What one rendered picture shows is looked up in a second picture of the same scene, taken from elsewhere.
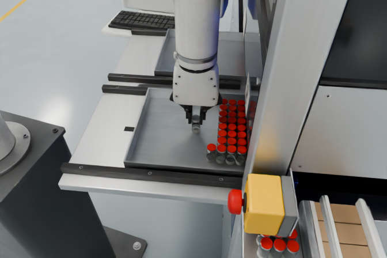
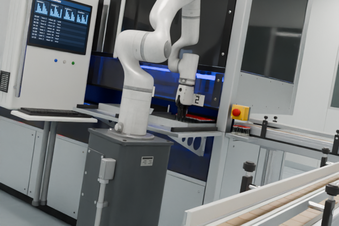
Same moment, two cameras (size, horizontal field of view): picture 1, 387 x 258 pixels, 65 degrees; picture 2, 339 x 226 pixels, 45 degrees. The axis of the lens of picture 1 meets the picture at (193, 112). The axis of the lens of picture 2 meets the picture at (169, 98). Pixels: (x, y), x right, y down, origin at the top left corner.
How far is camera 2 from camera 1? 1.96 m
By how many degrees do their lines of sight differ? 67
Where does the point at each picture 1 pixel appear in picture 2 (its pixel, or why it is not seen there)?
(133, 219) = not seen: outside the picture
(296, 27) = (239, 55)
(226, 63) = not seen: hidden behind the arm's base
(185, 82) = (187, 92)
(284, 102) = (236, 76)
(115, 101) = not seen: hidden behind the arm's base
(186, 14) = (194, 62)
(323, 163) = (239, 102)
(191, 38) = (194, 70)
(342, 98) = (242, 75)
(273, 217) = (247, 108)
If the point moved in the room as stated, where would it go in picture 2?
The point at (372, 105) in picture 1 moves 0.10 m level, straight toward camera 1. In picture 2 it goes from (245, 78) to (256, 79)
